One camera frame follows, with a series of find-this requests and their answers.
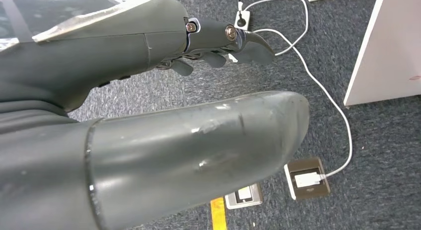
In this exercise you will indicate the brown floor socket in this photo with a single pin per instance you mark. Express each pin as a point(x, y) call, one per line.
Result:
point(307, 163)

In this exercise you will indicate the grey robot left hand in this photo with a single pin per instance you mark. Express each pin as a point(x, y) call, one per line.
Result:
point(184, 146)

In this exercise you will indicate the white power plug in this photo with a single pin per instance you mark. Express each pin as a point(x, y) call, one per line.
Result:
point(306, 180)

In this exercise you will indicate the silver floor socket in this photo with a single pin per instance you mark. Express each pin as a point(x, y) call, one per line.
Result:
point(255, 200)

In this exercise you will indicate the white desk leg panel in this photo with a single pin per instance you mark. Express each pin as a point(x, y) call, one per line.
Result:
point(388, 57)

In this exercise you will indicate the white power strip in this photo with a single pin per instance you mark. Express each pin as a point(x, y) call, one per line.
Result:
point(246, 15)

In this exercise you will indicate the yellow floor tape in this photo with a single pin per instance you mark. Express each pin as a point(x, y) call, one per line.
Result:
point(218, 217)

